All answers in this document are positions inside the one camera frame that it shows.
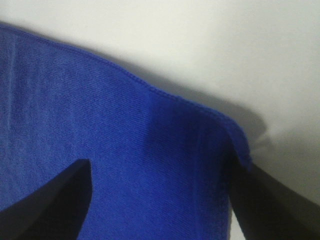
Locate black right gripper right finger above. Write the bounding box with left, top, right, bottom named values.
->
left=229, top=156, right=320, bottom=240

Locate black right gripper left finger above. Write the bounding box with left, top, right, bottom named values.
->
left=0, top=159, right=92, bottom=240

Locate blue towel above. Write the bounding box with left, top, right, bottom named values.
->
left=0, top=25, right=251, bottom=240

